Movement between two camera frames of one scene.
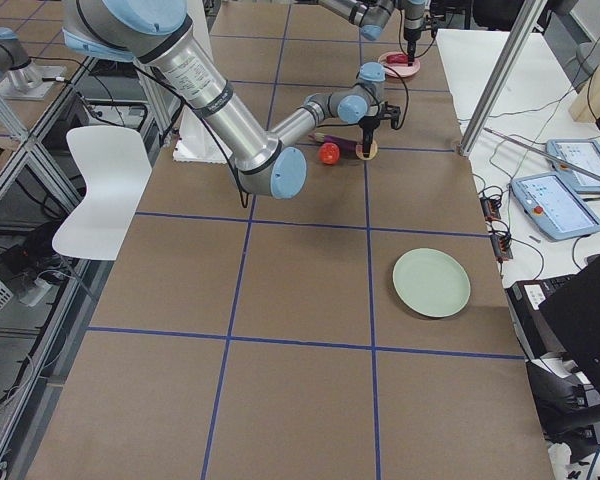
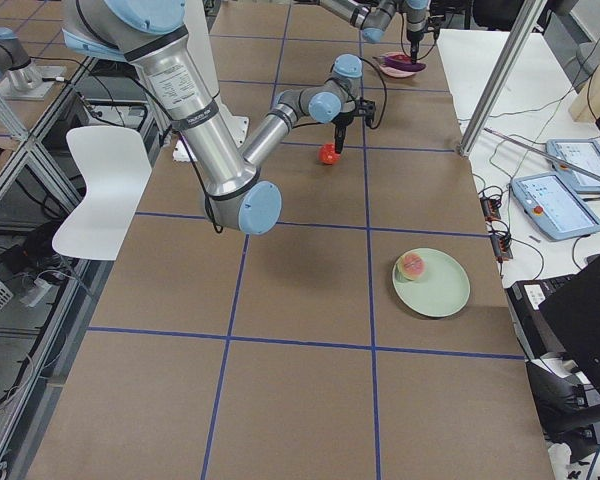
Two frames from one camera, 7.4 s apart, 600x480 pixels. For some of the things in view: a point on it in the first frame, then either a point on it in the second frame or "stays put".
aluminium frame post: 501,76 stays put
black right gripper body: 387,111 → 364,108
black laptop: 574,317 stays put
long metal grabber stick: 590,170 stays put
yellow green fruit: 372,152 → 411,266
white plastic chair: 116,164 stays put
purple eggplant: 344,144 → 404,65
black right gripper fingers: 367,141 → 339,137
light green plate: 431,282 stays put
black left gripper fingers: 411,49 stays put
